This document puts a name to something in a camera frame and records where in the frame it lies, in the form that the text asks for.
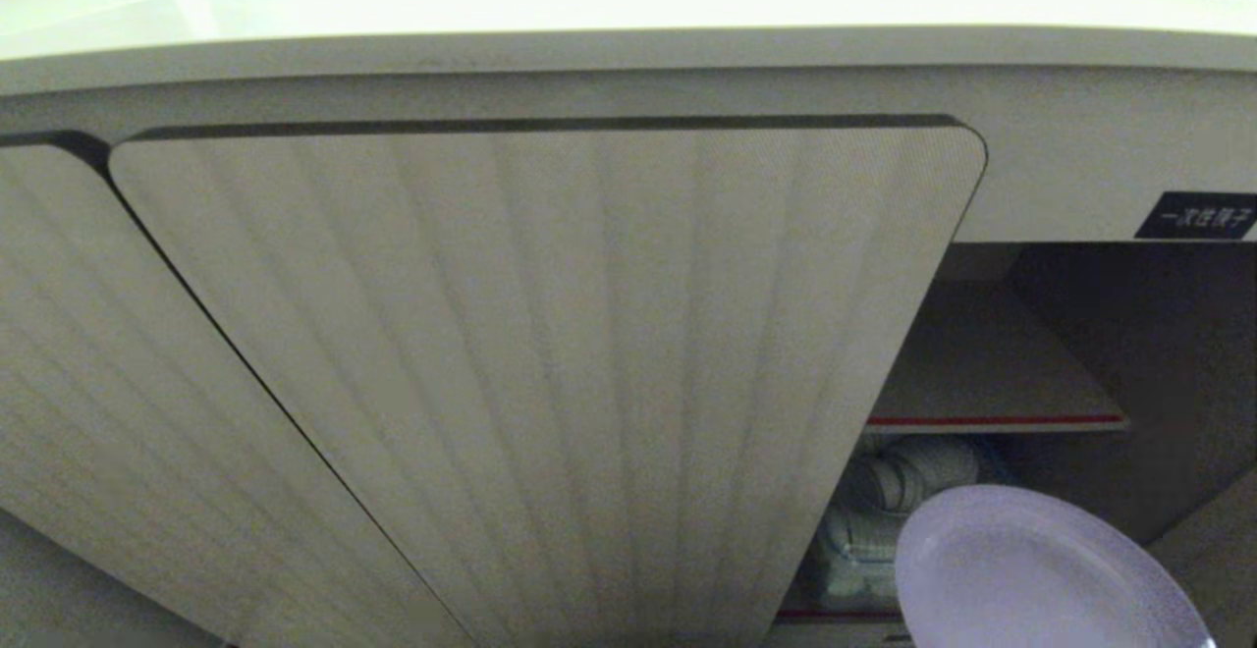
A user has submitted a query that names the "ribbed white cabinet door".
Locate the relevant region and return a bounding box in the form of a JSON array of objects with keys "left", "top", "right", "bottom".
[
  {"left": 0, "top": 132, "right": 472, "bottom": 648},
  {"left": 108, "top": 116, "right": 988, "bottom": 648}
]

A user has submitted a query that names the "red-edged cabinet shelf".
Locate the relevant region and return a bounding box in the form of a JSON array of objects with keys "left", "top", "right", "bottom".
[{"left": 866, "top": 280, "right": 1128, "bottom": 434}]

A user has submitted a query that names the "white kitchen cabinet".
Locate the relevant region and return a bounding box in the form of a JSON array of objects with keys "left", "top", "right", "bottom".
[{"left": 0, "top": 0, "right": 1257, "bottom": 648}]

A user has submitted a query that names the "pale lavender plate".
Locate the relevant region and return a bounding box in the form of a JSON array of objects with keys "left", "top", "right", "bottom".
[{"left": 895, "top": 485, "right": 1219, "bottom": 648}]

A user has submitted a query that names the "black label sticker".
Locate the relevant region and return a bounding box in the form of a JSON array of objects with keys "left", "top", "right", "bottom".
[{"left": 1134, "top": 191, "right": 1257, "bottom": 242}]

